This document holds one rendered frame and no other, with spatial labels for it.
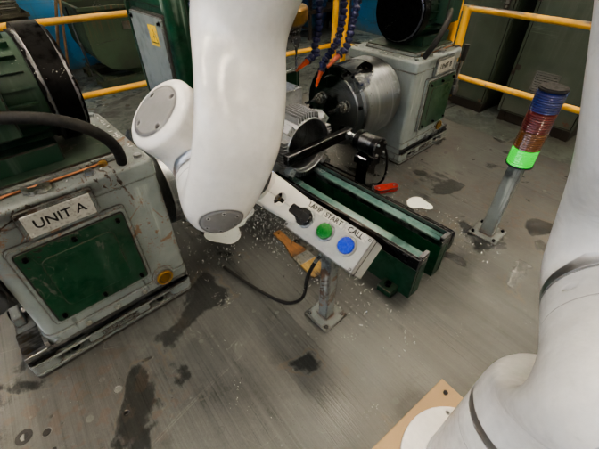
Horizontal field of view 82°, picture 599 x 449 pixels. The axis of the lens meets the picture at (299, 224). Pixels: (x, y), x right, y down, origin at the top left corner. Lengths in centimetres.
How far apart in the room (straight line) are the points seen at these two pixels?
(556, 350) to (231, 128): 30
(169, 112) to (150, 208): 38
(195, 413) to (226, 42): 62
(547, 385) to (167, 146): 38
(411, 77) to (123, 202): 93
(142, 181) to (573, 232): 63
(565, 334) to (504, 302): 64
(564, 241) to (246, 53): 32
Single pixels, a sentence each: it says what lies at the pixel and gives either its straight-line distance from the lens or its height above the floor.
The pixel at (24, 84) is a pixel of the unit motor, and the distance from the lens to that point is 68.
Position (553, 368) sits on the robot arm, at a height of 123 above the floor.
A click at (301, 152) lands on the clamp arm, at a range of 93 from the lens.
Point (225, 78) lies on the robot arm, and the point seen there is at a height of 138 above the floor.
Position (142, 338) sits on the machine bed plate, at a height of 80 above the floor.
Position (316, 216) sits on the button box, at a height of 107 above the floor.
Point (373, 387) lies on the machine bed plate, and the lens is 75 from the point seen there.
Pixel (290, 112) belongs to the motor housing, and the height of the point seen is 111.
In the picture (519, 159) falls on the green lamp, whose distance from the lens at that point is 100.
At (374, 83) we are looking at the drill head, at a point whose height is 112.
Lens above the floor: 147
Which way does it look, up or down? 40 degrees down
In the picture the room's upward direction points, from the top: straight up
